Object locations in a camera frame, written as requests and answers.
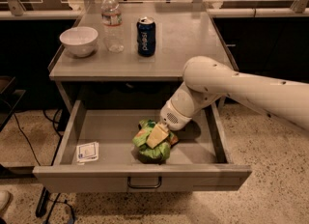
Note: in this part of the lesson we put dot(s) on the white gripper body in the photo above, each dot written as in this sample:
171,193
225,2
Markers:
175,117

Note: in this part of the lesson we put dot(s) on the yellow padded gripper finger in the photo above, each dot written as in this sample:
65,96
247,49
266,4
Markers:
158,134

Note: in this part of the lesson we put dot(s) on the green rice chip bag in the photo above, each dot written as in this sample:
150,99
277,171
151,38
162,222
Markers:
161,152

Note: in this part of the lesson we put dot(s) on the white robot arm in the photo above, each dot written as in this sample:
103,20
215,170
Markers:
206,80

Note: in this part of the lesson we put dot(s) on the open grey top drawer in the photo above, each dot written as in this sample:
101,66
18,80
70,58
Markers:
199,162

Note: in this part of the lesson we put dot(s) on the white paper tag card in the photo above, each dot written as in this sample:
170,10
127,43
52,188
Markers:
87,152

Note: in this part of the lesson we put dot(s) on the grey metal cabinet table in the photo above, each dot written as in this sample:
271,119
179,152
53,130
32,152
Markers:
183,30

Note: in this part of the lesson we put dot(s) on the blue pepsi can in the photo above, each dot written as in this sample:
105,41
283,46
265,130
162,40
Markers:
146,36

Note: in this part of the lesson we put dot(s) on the clear plastic water bottle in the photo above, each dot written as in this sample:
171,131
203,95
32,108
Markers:
113,35

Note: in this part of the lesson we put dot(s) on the white ceramic bowl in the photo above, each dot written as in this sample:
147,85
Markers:
80,41

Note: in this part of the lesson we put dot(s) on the dark side table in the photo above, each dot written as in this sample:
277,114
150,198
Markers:
10,98

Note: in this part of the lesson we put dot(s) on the white shoe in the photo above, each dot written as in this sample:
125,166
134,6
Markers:
5,197

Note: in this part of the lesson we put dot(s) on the black drawer handle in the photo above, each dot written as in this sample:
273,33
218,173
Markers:
144,183

